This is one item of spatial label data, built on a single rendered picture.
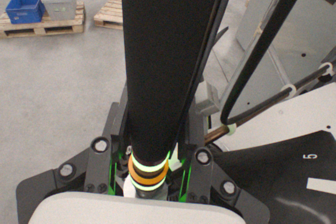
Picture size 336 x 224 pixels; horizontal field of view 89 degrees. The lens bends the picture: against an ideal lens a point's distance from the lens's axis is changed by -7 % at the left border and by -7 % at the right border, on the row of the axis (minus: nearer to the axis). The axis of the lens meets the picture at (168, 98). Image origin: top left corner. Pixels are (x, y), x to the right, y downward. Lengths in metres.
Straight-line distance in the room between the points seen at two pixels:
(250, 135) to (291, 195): 0.34
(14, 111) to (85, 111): 0.72
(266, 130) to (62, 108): 1.92
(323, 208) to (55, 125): 1.99
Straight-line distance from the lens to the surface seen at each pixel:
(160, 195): 0.32
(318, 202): 0.26
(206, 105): 0.64
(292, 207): 0.25
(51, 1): 3.10
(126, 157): 0.44
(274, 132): 0.56
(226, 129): 0.28
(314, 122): 0.55
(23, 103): 2.36
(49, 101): 2.25
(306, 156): 0.31
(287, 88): 0.39
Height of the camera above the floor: 1.62
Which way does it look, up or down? 50 degrees down
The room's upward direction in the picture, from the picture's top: 11 degrees clockwise
